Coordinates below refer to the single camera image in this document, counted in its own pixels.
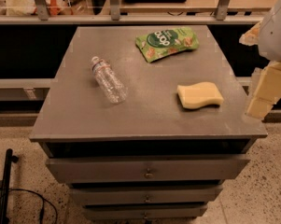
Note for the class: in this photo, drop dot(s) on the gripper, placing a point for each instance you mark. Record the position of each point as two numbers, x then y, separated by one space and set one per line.
275 34

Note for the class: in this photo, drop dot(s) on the clear plastic water bottle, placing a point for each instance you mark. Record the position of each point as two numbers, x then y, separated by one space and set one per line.
113 88

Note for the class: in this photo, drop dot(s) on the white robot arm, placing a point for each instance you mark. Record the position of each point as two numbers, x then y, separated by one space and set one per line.
269 42

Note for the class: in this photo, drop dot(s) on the green rice chip bag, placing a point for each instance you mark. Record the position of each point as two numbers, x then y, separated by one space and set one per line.
163 43

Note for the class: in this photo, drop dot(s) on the yellow sponge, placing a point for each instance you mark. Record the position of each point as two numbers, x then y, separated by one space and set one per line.
199 95

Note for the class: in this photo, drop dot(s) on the grey drawer cabinet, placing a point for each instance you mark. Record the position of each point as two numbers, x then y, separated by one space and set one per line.
147 157

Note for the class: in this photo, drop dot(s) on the black stand pole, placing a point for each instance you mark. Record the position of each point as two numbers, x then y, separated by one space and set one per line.
10 158

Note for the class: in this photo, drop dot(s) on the metal rail frame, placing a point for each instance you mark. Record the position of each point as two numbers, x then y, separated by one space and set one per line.
118 12

